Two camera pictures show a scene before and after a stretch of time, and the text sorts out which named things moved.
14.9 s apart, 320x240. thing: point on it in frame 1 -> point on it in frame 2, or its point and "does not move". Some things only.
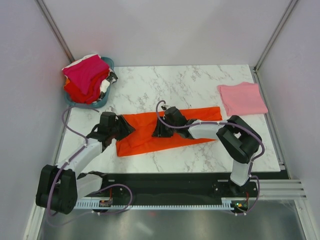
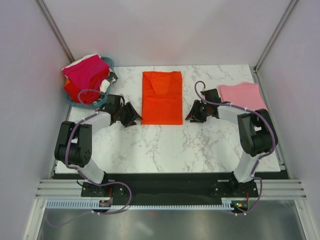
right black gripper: [159, 131] -> [194, 111]
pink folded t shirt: [242, 99] does not move
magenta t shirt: [85, 74] does not move
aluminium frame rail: [281, 189] does not move
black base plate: [174, 188] does not move
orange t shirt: [145, 124] -> [161, 98]
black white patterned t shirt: [110, 79] does not move
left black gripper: [126, 129] -> [131, 112]
